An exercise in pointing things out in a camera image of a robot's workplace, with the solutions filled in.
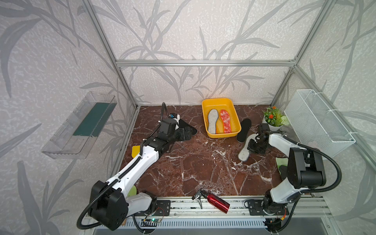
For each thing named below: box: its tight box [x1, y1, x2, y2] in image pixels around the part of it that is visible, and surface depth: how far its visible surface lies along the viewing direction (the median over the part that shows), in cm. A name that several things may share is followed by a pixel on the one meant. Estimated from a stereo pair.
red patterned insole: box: [219, 109, 233, 134], surface depth 110 cm
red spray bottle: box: [191, 188, 231, 214], surface depth 75 cm
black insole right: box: [236, 118, 252, 143], surface depth 104 cm
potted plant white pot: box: [262, 105, 290, 132], surface depth 96 cm
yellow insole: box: [215, 116, 225, 134], surface depth 110 cm
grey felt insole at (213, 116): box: [208, 108, 219, 135], surface depth 110 cm
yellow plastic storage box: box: [201, 97, 242, 139], surface depth 117 cm
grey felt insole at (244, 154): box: [237, 133, 259, 162], surface depth 93 cm
